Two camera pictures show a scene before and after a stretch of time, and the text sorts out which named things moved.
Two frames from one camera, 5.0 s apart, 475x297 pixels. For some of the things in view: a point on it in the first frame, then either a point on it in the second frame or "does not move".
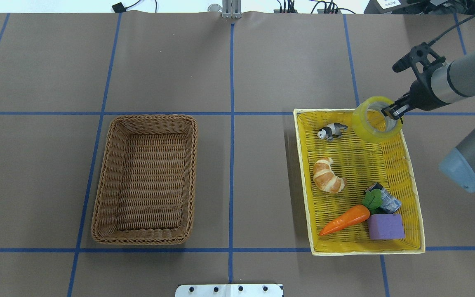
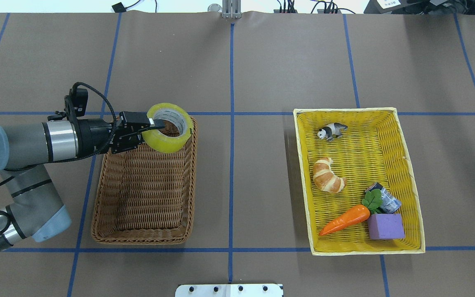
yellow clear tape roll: x=360 y=124 → x=156 y=140
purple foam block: x=386 y=226 does not move
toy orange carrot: x=372 y=199 does not move
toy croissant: x=325 y=178 does not move
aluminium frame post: x=231 y=9 does not move
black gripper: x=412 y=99 → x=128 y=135
